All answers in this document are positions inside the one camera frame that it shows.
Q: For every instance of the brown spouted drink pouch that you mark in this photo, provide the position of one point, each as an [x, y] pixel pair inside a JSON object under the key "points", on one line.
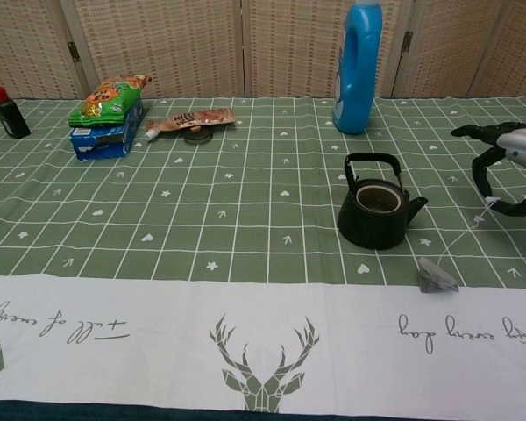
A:
{"points": [[193, 119]]}

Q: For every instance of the green grid deer tablecloth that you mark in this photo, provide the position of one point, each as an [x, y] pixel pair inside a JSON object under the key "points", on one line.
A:
{"points": [[201, 245]]}

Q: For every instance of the green orange snack bag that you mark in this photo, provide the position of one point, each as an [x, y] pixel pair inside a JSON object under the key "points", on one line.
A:
{"points": [[107, 103]]}

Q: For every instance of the black round lid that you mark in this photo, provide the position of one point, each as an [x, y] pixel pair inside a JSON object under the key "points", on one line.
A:
{"points": [[197, 136]]}

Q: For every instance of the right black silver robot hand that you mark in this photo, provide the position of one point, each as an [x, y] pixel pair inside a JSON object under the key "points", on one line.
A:
{"points": [[523, 142]]}

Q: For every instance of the blue detergent bottle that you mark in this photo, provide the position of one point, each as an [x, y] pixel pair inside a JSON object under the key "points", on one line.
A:
{"points": [[359, 87]]}

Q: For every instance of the woven folding screen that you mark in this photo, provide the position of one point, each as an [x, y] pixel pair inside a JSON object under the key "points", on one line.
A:
{"points": [[179, 44]]}

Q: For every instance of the blue cardboard box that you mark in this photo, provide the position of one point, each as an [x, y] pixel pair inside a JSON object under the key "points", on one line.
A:
{"points": [[101, 147]]}

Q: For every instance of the black bottle red cap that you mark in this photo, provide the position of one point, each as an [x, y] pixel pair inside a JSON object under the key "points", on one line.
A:
{"points": [[11, 118]]}

